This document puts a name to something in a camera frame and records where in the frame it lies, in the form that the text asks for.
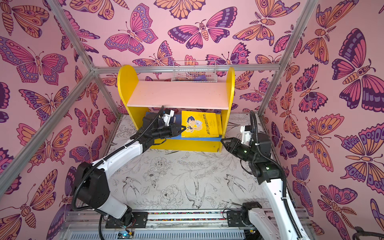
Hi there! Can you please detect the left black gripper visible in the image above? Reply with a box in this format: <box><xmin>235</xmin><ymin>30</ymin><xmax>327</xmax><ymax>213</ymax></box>
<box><xmin>149</xmin><ymin>124</ymin><xmax>186</xmax><ymax>142</ymax></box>

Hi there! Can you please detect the yellow cartoon book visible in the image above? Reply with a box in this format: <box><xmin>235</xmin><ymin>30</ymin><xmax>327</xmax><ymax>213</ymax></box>
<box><xmin>216</xmin><ymin>114</ymin><xmax>223</xmax><ymax>136</ymax></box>
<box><xmin>181</xmin><ymin>111</ymin><xmax>220</xmax><ymax>138</ymax></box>

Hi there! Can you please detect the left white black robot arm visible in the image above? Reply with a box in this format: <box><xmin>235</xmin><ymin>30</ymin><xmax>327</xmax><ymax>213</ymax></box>
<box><xmin>71</xmin><ymin>108</ymin><xmax>186</xmax><ymax>227</ymax></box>

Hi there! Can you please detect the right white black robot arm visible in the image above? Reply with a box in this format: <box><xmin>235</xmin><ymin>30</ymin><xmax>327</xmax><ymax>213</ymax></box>
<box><xmin>221</xmin><ymin>111</ymin><xmax>310</xmax><ymax>240</ymax></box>

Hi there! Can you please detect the yellow wooden bookshelf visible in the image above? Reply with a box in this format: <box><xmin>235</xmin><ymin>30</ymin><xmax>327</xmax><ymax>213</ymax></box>
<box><xmin>118</xmin><ymin>65</ymin><xmax>235</xmax><ymax>134</ymax></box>

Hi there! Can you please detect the small green circuit board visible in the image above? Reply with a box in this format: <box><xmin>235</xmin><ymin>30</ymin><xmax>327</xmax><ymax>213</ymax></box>
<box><xmin>117</xmin><ymin>231</ymin><xmax>134</xmax><ymax>240</ymax></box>

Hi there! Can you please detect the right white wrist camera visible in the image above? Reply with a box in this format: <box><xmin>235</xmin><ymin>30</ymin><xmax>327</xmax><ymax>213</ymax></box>
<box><xmin>240</xmin><ymin>125</ymin><xmax>252</xmax><ymax>146</ymax></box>

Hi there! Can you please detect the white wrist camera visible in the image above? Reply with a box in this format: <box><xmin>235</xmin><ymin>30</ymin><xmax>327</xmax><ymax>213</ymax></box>
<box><xmin>240</xmin><ymin>125</ymin><xmax>252</xmax><ymax>146</ymax></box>
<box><xmin>162</xmin><ymin>109</ymin><xmax>175</xmax><ymax>126</ymax></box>

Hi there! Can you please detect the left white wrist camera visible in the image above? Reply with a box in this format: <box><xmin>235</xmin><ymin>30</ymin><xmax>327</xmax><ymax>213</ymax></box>
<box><xmin>162</xmin><ymin>109</ymin><xmax>175</xmax><ymax>126</ymax></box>

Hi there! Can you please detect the clear wire basket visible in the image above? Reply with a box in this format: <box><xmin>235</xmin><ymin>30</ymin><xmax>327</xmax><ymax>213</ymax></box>
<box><xmin>171</xmin><ymin>60</ymin><xmax>218</xmax><ymax>83</ymax></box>

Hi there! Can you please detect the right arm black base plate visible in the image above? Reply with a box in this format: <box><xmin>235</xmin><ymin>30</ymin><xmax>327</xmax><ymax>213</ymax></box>
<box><xmin>224</xmin><ymin>210</ymin><xmax>247</xmax><ymax>228</ymax></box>

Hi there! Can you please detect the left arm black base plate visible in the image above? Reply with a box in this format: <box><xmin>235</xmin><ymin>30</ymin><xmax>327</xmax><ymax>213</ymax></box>
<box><xmin>105</xmin><ymin>212</ymin><xmax>149</xmax><ymax>229</ymax></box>

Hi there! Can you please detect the aluminium mounting rail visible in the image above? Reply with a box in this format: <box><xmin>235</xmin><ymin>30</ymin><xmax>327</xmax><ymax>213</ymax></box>
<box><xmin>56</xmin><ymin>209</ymin><xmax>319</xmax><ymax>240</ymax></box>

